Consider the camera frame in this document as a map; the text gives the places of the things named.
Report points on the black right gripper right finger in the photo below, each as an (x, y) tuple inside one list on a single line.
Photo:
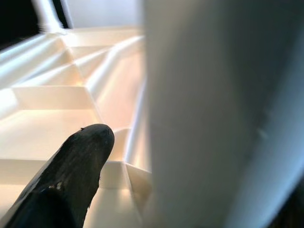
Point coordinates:
[(294, 213)]

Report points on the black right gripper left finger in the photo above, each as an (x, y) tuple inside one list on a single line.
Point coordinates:
[(71, 171)]

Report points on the white plastic table top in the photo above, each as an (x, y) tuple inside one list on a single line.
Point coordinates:
[(59, 118)]

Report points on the white plastic table leg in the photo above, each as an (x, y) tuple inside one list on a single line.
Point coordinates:
[(51, 14), (202, 107)]

